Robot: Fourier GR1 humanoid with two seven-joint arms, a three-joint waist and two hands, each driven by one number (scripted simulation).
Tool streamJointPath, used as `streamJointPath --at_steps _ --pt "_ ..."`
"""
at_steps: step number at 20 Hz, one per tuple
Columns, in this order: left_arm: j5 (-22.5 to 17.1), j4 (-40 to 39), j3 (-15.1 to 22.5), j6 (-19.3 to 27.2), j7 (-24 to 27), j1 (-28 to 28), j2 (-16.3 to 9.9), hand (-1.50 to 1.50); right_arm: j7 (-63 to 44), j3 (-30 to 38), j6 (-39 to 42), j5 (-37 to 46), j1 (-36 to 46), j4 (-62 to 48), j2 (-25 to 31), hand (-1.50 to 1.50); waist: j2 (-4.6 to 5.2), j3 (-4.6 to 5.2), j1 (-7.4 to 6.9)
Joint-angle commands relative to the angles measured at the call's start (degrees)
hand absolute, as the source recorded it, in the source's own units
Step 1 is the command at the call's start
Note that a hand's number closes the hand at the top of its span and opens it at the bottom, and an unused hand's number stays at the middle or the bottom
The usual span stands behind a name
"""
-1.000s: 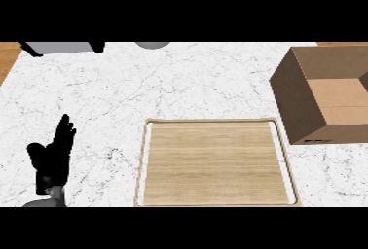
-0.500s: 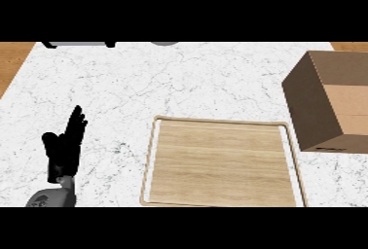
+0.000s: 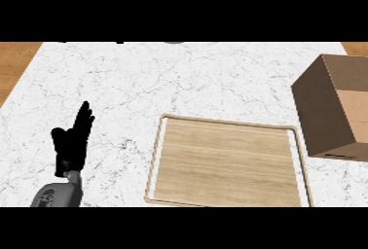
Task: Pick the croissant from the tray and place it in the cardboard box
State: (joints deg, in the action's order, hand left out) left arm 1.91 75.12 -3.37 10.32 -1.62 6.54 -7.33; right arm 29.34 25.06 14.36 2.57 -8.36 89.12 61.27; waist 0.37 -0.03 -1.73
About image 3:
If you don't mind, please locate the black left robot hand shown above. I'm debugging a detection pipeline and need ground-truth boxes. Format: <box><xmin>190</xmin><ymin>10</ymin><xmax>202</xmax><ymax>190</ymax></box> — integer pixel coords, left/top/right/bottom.
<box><xmin>50</xmin><ymin>100</ymin><xmax>95</xmax><ymax>178</ymax></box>

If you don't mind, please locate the pale wooden tray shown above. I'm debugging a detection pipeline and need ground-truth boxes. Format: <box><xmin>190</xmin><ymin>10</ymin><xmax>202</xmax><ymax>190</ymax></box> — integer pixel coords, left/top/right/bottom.
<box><xmin>143</xmin><ymin>113</ymin><xmax>314</xmax><ymax>208</ymax></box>

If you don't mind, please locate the brown cardboard box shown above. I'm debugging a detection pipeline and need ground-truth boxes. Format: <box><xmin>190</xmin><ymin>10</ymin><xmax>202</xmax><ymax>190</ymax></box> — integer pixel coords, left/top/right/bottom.
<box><xmin>289</xmin><ymin>53</ymin><xmax>368</xmax><ymax>163</ymax></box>

